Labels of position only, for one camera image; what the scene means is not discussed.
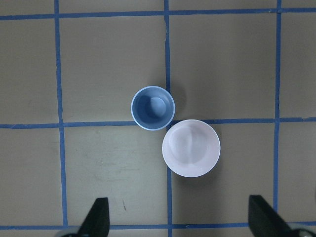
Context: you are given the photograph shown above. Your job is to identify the pink plastic bowl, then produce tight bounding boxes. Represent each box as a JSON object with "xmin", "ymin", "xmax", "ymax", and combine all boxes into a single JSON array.
[{"xmin": 162, "ymin": 119, "xmax": 221, "ymax": 178}]

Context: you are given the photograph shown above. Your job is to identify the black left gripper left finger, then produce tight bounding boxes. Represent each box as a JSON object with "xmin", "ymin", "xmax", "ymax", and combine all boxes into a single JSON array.
[{"xmin": 77, "ymin": 197, "xmax": 109, "ymax": 237}]

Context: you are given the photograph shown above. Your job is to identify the blue plastic cup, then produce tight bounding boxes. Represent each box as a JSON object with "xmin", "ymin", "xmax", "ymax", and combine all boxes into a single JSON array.
[{"xmin": 130, "ymin": 86, "xmax": 175, "ymax": 131}]

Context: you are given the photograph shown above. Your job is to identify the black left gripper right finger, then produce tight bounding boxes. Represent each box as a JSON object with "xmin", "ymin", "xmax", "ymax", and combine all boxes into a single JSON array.
[{"xmin": 248, "ymin": 195, "xmax": 292, "ymax": 237}]

